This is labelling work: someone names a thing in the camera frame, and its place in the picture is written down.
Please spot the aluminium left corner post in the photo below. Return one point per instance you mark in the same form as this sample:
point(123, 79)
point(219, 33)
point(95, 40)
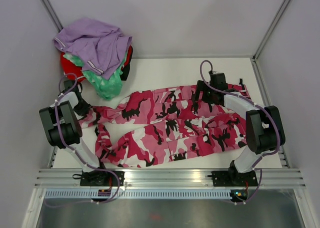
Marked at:
point(52, 14)

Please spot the aluminium right corner post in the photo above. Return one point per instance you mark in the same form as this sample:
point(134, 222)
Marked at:
point(279, 14)

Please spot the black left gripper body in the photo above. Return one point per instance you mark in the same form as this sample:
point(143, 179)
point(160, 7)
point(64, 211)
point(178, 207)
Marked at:
point(82, 108)

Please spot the purple shirt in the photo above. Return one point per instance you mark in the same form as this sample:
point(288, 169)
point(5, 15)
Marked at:
point(102, 47)

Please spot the red garment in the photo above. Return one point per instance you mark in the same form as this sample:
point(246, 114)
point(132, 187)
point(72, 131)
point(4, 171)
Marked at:
point(69, 67)

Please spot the aluminium left side rail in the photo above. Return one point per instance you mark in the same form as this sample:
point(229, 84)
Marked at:
point(52, 157)

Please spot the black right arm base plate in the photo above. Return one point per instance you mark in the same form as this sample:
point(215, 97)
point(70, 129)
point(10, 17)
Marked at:
point(224, 178)

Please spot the black garment in pile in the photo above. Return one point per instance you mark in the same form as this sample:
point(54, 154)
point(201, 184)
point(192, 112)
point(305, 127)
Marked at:
point(126, 66)

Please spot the white slotted cable duct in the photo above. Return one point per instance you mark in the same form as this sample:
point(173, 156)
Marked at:
point(139, 193)

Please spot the black webbing belt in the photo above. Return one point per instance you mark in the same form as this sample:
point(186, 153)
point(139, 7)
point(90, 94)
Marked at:
point(241, 83)

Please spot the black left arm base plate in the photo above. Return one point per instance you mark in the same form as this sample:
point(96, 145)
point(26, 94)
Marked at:
point(100, 178)

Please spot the pink camouflage trousers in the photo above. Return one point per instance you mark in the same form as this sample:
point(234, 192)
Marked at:
point(154, 127)

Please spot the aluminium front rail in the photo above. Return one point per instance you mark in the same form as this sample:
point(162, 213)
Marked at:
point(271, 178)

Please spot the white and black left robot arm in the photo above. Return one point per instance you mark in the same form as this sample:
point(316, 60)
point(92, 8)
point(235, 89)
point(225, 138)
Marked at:
point(62, 128)

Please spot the aluminium corner post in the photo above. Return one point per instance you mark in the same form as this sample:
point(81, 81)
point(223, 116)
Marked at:
point(279, 14)
point(52, 14)

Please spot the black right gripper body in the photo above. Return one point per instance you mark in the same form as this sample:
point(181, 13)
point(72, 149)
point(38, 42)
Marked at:
point(208, 94)

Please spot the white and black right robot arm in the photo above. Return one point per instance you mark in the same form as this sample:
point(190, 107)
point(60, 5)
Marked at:
point(263, 125)

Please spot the green tie-dye garment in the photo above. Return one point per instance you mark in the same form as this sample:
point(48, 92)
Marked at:
point(105, 88)

